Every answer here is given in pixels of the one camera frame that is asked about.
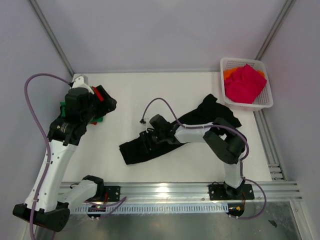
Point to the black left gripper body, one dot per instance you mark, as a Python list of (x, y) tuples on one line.
[(98, 108)]

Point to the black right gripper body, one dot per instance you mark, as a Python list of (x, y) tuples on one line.
[(154, 137)]

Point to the black t shirt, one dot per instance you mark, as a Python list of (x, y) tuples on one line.
[(207, 111)]

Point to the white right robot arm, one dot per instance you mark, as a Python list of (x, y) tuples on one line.
[(227, 143)]

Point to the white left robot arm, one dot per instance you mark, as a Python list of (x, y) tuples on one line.
[(43, 207)]

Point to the green t shirt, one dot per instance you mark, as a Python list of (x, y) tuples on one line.
[(78, 111)]

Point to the red t shirt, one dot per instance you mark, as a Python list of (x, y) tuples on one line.
[(95, 121)]

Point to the orange t shirt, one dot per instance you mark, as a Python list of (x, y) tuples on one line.
[(227, 73)]

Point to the pink t shirt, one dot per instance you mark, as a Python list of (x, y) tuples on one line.
[(244, 85)]

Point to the white plastic basket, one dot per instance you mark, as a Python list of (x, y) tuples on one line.
[(264, 100)]

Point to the aluminium front rail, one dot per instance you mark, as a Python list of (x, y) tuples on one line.
[(197, 192)]

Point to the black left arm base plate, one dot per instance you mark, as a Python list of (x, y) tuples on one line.
[(111, 194)]

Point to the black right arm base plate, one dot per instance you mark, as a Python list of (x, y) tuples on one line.
[(219, 192)]

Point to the left rear frame post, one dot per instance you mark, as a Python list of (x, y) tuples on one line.
[(50, 35)]

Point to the frame post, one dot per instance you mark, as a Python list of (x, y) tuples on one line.
[(276, 26), (50, 35)]

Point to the grey slotted cable duct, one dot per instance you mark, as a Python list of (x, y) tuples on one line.
[(154, 208)]

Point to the right rear frame post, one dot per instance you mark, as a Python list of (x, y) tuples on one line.
[(276, 26)]

